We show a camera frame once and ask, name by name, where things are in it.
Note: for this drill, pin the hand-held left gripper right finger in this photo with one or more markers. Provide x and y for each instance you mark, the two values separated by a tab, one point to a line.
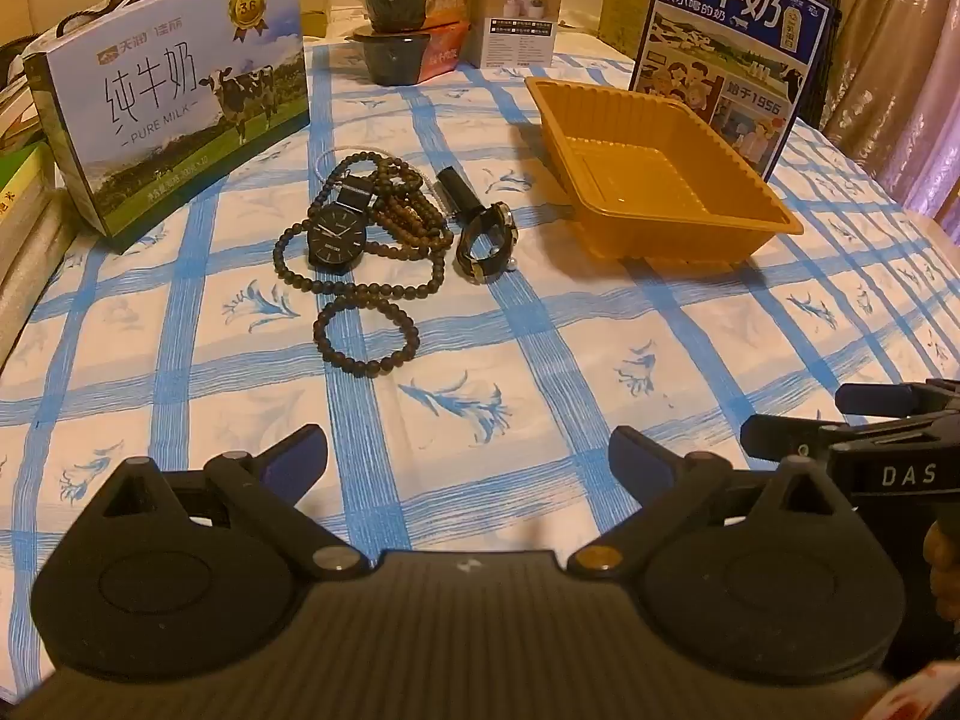
637	457

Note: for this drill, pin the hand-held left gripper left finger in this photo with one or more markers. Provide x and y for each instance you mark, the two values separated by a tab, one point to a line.
296	454

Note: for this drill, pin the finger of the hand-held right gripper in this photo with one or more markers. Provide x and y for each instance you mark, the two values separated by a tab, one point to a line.
877	396
780	435

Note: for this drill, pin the black round dial watch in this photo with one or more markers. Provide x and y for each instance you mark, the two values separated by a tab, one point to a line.
335	240

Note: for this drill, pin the brown bead mala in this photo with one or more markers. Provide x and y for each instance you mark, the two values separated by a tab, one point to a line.
405	202

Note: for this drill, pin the yellow plastic tray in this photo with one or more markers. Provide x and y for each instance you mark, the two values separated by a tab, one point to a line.
637	165

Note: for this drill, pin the person's right hand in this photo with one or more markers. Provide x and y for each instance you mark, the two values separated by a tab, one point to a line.
943	562

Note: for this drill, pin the blue checked tablecloth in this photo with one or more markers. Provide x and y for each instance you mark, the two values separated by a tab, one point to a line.
525	360

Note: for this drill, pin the pink curtain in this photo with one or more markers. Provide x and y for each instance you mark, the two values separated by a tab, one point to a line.
900	52

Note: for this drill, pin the cow print milk box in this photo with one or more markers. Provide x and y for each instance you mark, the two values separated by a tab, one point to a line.
172	105

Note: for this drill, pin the green box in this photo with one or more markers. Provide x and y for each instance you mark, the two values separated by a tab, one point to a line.
22	180

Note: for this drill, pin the blue illustrated milk box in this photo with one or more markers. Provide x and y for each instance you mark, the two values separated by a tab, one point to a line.
720	37

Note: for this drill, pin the orange label instant noodle bowl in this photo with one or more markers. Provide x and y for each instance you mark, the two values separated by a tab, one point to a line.
397	56

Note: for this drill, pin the small olive box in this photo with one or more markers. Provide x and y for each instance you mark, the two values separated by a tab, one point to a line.
315	11

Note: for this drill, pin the white product box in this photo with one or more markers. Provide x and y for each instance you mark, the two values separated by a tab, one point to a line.
517	22

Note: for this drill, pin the yellow label instant noodle bowl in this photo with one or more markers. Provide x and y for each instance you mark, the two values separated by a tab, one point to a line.
405	0

